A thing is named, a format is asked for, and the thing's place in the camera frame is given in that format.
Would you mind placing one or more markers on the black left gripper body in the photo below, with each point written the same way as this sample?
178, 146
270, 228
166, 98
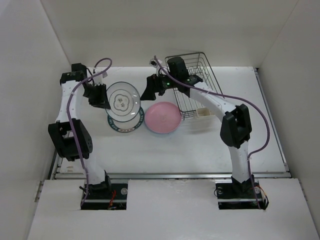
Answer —
95, 94

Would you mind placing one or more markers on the white rearmost plate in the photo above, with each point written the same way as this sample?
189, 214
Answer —
124, 101

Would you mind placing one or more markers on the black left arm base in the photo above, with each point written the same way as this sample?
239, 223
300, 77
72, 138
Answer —
103, 199

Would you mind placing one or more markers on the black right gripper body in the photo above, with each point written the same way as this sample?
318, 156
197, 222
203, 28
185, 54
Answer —
167, 82

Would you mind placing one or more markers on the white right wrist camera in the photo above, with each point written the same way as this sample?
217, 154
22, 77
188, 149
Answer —
155, 63

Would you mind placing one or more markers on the large patterned plate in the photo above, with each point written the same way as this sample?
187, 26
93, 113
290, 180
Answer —
129, 126

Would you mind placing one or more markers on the aluminium front rail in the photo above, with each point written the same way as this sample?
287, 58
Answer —
173, 176

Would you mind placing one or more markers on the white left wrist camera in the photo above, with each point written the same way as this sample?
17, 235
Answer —
99, 79

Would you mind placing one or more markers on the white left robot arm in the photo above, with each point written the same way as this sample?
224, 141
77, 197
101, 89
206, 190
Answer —
69, 135

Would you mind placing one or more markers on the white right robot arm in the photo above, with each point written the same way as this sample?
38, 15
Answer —
235, 119

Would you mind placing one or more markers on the aluminium side rail left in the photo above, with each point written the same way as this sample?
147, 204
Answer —
55, 162

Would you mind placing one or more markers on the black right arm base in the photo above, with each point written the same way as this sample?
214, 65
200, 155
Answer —
228, 199

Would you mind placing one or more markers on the white cutlery holder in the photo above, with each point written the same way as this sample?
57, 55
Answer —
203, 112

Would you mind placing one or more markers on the blue plastic plate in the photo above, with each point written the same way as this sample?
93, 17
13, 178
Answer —
154, 133

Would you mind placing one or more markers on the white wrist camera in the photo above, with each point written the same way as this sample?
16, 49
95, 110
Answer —
99, 79
155, 63

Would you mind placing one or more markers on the pink plastic plate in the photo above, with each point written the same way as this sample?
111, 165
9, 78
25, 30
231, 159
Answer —
163, 117

